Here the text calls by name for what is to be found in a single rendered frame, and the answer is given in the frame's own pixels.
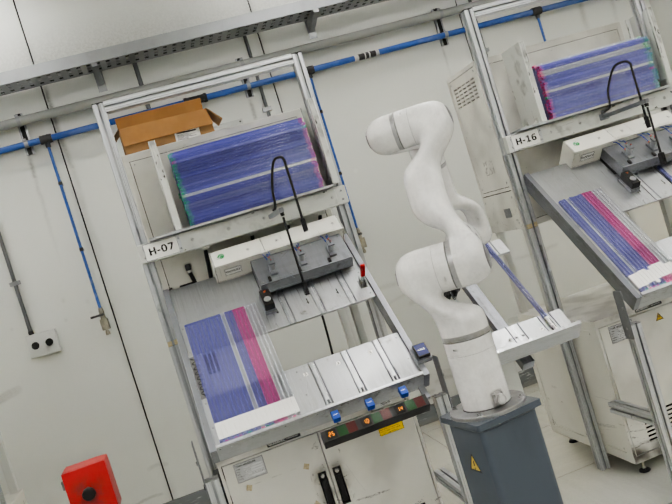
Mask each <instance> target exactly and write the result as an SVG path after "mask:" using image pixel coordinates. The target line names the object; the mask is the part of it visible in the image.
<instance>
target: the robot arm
mask: <svg viewBox="0 0 672 504"><path fill-rule="evenodd" d="M453 130H454V120H453V117H452V114H451V112H450V110H449V109H448V107H447V106H446V105H444V104H443V103H441V102H438V101H428V102H424V103H420V104H417V105H414V106H411V107H408V108H405V109H402V110H399V111H396V112H393V113H390V114H387V115H384V116H382V117H379V118H377V119H375V120H374V121H372V122H371V123H370V124H369V126H368V127H367V129H366V136H365V137H366V141H367V144H368V145H369V147H370V149H372V150H373V151H374V152H375V153H377V154H380V155H394V154H399V153H403V152H407V151H409V154H410V157H411V159H412V161H411V162H410V164H409V165H408V167H407V168H406V170H405V174H404V185H405V190H406V194H407V198H408V201H409V204H410V207H411V210H412V212H413V213H414V215H415V216H416V217H417V219H418V220H420V221H421V222H422V223H424V224H425V225H427V226H430V227H432V228H435V229H438V230H440V231H442V232H444V233H445V234H446V237H445V241H444V242H441V243H437V244H434V245H431V246H427V247H424V248H420V249H417V250H414V251H411V252H409V253H407V254H405V255H403V256H402V257H401V258H400V259H399V261H398V263H397V265H396V269H395V276H396V281H397V285H398V286H399V288H400V290H401V291H402V292H403V293H404V295H405V296H407V297H408V298H409V299H410V300H412V301H413V302H415V303H416V304H418V305H419V306H421V307H422V308H423V309H425V310H426V311H427V312H428V313H429V314H430V315H431V316H432V318H433V319H434V321H435V322H436V325H437V327H438V329H439V332H440V335H441V338H442V341H443V345H444V348H445V351H446V355H447V358H448V361H449V364H450V368H451V371H452V374H453V378H454V381H455V384H456V387H457V391H458V394H459V397H460V400H461V403H460V404H458V405H457V406H455V407H452V410H451V412H450V416H451V419H452V420H453V421H456V422H463V423H468V422H478V421H483V420H488V419H492V418H495V417H499V416H502V415H504V414H507V413H509V412H511V411H513V410H515V409H517V408H519V407H520V406H522V405H523V404H524V403H525V401H526V395H525V393H524V392H522V391H519V390H509V389H508V386H507V383H506V380H505V376H504V373H503V370H502V366H501V363H500V360H499V356H498V353H497V350H496V347H495V343H494V340H493V337H492V333H491V330H490V327H489V324H488V320H487V317H486V315H485V312H484V310H483V309H482V308H481V307H480V306H478V305H475V304H470V303H462V302H455V301H451V300H450V299H451V294H450V291H451V292H452V293H453V294H454V296H455V297H456V298H457V294H458V292H459V291H460V288H462V287H466V286H470V285H473V284H476V283H479V282H481V281H482V280H484V279H485V278H486V277H487V276H488V275H489V273H490V272H491V268H492V260H491V256H490V253H489V251H488V249H487V248H486V246H485V244H487V243H488V242H489V241H490V240H491V236H492V234H491V229H490V225H489V223H488V220H487V217H486V215H485V213H484V211H483V209H482V208H481V206H480V205H479V204H478V203H476V202H475V201H473V200H471V199H469V198H466V197H463V196H461V195H459V194H458V193H457V192H456V191H455V188H454V185H453V182H452V179H451V175H450V172H449V169H448V166H447V163H446V160H445V157H444V152H445V150H446V148H447V146H448V144H449V142H450V140H451V138H452V134H453ZM455 210H460V211H462V212H463V213H464V215H465V217H466V219H467V222H468V223H466V222H463V221H462V219H461V218H460V217H459V216H458V214H457V213H456V211H455ZM443 293H444V295H443Z"/></svg>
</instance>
